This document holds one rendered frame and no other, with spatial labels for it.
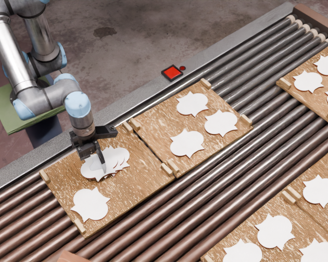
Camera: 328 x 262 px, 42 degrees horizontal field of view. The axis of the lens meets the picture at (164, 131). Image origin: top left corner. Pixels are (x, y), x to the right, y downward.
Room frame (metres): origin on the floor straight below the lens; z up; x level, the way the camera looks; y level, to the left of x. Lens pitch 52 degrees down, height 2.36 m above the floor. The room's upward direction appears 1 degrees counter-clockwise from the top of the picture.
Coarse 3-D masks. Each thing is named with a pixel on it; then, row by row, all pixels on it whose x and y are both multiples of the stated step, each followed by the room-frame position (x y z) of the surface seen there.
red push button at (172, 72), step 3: (168, 69) 1.47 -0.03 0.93; (171, 69) 1.47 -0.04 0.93; (174, 69) 1.47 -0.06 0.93; (165, 72) 1.45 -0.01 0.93; (168, 72) 1.45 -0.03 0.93; (171, 72) 1.45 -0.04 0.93; (174, 72) 1.45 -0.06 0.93; (177, 72) 1.45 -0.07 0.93; (168, 75) 1.43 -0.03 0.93; (171, 75) 1.43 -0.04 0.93; (174, 75) 1.43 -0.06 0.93
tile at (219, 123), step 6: (216, 114) 1.17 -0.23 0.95; (222, 114) 1.17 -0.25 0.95; (228, 114) 1.17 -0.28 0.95; (210, 120) 1.14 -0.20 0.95; (216, 120) 1.14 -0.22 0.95; (222, 120) 1.14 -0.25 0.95; (228, 120) 1.14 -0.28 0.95; (234, 120) 1.13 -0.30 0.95; (210, 126) 1.10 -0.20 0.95; (216, 126) 1.10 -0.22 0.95; (222, 126) 1.10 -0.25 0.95; (228, 126) 1.10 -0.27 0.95; (234, 126) 1.10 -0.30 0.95; (210, 132) 1.07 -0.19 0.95; (216, 132) 1.07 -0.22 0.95; (222, 132) 1.07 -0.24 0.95; (228, 132) 1.08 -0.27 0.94
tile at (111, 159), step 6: (90, 156) 0.95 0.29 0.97; (108, 156) 0.95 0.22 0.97; (114, 156) 0.95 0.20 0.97; (90, 162) 0.92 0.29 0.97; (108, 162) 0.92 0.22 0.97; (114, 162) 0.92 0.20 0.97; (84, 168) 0.89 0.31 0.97; (108, 168) 0.89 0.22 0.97; (84, 174) 0.87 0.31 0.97; (90, 174) 0.87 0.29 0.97; (96, 174) 0.87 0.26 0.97; (102, 174) 0.87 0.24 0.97; (108, 174) 0.87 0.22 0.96
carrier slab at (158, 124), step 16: (176, 96) 1.29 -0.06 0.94; (208, 96) 1.28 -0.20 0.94; (144, 112) 1.20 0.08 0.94; (160, 112) 1.20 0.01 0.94; (176, 112) 1.19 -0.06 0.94; (208, 112) 1.19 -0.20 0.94; (144, 128) 1.11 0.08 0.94; (160, 128) 1.11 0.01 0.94; (176, 128) 1.10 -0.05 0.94; (192, 128) 1.10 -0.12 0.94; (240, 128) 1.10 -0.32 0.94; (160, 144) 1.03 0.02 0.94; (208, 144) 1.02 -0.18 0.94; (224, 144) 1.02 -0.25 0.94; (176, 160) 0.94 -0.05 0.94; (192, 160) 0.94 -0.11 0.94; (176, 176) 0.87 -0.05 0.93
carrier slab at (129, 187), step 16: (112, 144) 1.03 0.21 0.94; (128, 144) 1.03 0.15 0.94; (64, 160) 0.96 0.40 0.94; (80, 160) 0.95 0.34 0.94; (144, 160) 0.95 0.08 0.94; (48, 176) 0.88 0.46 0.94; (64, 176) 0.88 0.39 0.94; (80, 176) 0.88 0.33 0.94; (112, 176) 0.87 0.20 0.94; (128, 176) 0.87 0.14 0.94; (144, 176) 0.87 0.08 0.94; (160, 176) 0.87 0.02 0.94; (64, 192) 0.81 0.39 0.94; (112, 192) 0.80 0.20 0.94; (128, 192) 0.80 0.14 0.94; (144, 192) 0.80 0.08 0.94; (64, 208) 0.74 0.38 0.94; (112, 208) 0.74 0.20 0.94; (128, 208) 0.73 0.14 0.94; (96, 224) 0.67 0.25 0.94
